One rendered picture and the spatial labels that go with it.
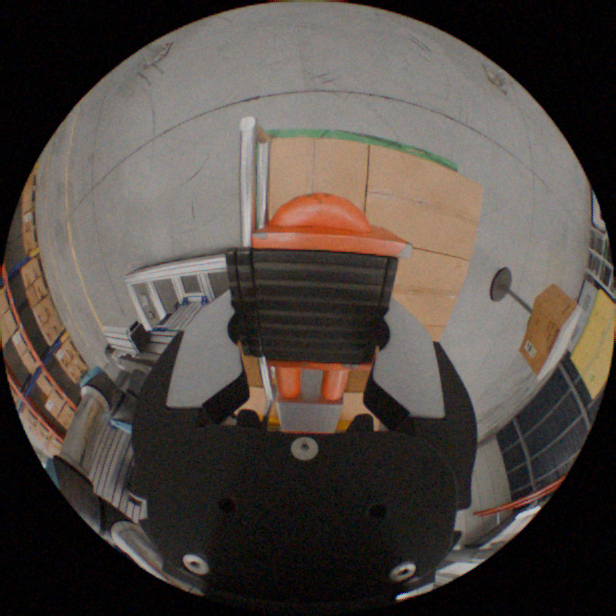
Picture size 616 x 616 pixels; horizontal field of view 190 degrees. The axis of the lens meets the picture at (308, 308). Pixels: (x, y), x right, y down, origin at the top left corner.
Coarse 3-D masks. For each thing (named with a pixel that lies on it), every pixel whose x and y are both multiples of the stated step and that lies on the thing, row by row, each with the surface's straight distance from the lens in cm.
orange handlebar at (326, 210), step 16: (288, 208) 10; (304, 208) 10; (320, 208) 10; (336, 208) 10; (352, 208) 10; (272, 224) 10; (288, 224) 10; (304, 224) 10; (320, 224) 10; (336, 224) 10; (352, 224) 10; (368, 224) 11; (288, 368) 15; (288, 384) 17; (336, 384) 17; (304, 432) 32; (320, 432) 26
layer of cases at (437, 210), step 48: (288, 144) 80; (336, 144) 80; (288, 192) 77; (336, 192) 77; (384, 192) 81; (432, 192) 91; (480, 192) 110; (432, 240) 93; (432, 288) 102; (432, 336) 122
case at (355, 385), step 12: (240, 348) 53; (252, 360) 49; (252, 372) 47; (360, 372) 48; (252, 384) 45; (276, 384) 44; (348, 384) 45; (360, 384) 45; (252, 396) 48; (264, 396) 46; (276, 396) 45; (348, 396) 45; (360, 396) 45; (240, 408) 55; (252, 408) 53; (276, 408) 50; (348, 408) 49; (360, 408) 50
